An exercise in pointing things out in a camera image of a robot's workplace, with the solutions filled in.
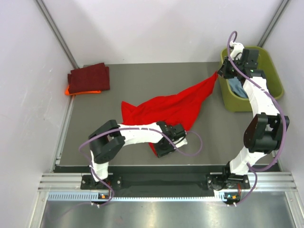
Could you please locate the right aluminium corner post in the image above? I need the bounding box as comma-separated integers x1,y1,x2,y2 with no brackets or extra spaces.
257,0,291,48

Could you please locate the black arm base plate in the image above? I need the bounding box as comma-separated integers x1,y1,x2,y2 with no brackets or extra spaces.
80,173,250,190

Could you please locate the folded orange t shirt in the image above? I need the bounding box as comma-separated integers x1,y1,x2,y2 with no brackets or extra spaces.
64,86,102,96

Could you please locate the olive green plastic bin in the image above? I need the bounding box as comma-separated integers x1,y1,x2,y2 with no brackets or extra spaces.
218,46,284,112

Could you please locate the left aluminium corner post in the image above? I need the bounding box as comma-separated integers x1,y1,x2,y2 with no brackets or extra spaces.
34,0,79,69

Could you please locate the aluminium corner post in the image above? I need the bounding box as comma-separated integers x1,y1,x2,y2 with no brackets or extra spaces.
257,0,291,48
34,0,79,69

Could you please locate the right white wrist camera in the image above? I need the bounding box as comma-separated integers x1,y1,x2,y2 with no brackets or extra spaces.
229,41,244,61

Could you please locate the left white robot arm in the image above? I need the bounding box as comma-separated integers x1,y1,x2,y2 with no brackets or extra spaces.
88,120,188,188

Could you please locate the grey slotted cable duct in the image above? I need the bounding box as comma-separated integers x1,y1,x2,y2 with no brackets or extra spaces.
47,192,239,202

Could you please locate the folded maroon t shirt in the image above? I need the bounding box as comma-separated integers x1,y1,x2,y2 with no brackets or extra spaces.
67,63,110,93

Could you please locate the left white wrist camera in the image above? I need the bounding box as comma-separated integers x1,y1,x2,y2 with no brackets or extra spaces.
174,137,188,148

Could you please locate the red t shirt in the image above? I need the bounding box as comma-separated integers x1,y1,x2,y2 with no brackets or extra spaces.
121,72,219,158

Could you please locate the light blue t shirt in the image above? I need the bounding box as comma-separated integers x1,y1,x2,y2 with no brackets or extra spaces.
228,77,248,98

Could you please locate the aluminium frame rail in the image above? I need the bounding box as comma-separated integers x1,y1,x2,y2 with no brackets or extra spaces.
38,172,297,191

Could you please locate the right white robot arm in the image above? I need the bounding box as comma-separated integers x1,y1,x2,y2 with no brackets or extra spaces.
209,43,289,190

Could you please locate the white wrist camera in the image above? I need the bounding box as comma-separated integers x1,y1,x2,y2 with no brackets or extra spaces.
174,137,188,148
229,41,244,61

